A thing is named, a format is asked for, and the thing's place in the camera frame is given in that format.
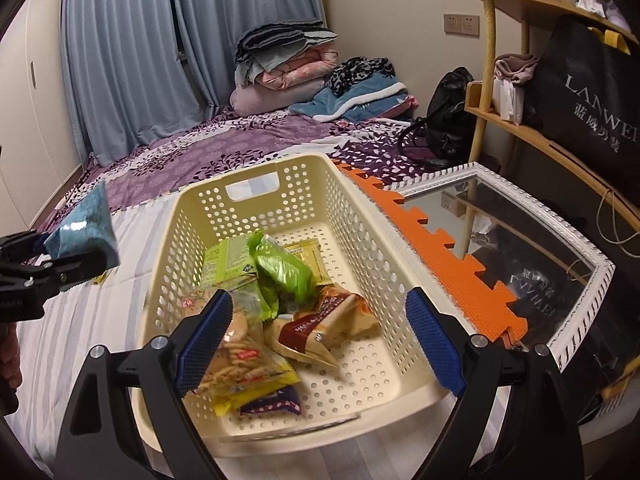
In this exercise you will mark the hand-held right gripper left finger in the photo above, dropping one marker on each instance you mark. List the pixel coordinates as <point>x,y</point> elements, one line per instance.
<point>205,345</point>

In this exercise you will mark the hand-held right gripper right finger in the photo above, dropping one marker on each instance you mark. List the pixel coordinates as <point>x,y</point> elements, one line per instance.
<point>435,345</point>

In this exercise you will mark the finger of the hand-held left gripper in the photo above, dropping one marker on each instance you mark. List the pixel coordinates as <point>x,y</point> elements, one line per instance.
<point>22,245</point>
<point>70,270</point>

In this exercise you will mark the clear cracker packet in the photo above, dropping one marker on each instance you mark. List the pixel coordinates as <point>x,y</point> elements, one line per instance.
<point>245,360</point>

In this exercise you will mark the light blue snack packet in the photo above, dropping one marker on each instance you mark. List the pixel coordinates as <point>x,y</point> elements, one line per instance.
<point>85,230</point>

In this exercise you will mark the small green snack packet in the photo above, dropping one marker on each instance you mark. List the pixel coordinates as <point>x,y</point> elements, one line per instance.
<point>227,260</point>

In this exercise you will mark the dark blue snack packet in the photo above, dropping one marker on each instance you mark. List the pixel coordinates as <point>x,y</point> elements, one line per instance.
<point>272,402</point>

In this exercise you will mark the long green snack packet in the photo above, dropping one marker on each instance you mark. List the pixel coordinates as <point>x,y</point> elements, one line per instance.
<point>285,270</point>

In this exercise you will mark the beige and brown snack packet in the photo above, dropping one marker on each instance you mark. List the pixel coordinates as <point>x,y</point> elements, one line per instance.
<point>320,330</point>

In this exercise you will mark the cream perforated plastic basket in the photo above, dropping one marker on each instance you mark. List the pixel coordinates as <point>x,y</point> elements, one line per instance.
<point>300,432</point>

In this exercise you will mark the person's left hand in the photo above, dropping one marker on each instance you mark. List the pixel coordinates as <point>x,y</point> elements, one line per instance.
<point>9,360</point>

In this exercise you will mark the small yellow snack packet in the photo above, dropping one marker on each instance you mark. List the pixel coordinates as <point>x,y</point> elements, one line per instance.
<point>101,278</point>

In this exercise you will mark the orange foam mat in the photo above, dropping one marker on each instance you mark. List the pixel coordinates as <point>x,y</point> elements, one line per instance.
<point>450,260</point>

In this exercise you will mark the white framed mirror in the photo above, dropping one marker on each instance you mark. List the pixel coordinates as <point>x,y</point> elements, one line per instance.
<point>500,240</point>

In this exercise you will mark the white wardrobe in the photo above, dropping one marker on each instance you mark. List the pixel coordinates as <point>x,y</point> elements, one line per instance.
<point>35,110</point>

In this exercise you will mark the purple floral bedsheet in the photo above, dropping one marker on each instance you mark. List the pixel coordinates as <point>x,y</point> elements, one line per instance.
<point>200,155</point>

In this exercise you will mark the black handbag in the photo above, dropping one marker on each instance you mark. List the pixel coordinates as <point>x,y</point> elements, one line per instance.
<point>450,115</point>

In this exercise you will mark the white plastic bag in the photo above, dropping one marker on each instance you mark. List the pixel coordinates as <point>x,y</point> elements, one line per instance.
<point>507,100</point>

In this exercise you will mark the blue fleece garment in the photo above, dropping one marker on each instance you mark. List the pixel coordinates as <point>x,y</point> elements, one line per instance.
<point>345,102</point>

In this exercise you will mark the leopard print cloth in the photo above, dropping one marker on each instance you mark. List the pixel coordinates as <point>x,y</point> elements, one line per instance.
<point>357,75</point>

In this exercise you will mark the light grey folded blanket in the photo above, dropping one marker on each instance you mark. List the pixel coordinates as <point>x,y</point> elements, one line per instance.
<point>260,62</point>

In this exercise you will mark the black shopping bag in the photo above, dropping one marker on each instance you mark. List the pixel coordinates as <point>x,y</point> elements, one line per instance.
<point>590,110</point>

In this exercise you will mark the pink cloth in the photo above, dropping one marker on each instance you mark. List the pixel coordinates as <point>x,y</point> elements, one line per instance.
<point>517,67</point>

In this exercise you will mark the pink folded quilt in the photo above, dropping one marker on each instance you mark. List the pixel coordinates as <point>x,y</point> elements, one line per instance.
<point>300,67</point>

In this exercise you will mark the dark grey folded blanket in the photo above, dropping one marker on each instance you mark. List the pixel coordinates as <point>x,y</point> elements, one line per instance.
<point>280,37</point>

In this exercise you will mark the wooden shelf rack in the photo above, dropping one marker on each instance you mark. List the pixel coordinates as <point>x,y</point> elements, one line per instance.
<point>530,7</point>

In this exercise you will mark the white folded cloths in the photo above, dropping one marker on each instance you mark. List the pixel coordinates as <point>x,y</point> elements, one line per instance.
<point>585,0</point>

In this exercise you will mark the beige wall socket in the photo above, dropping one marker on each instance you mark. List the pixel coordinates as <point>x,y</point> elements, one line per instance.
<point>461,24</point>

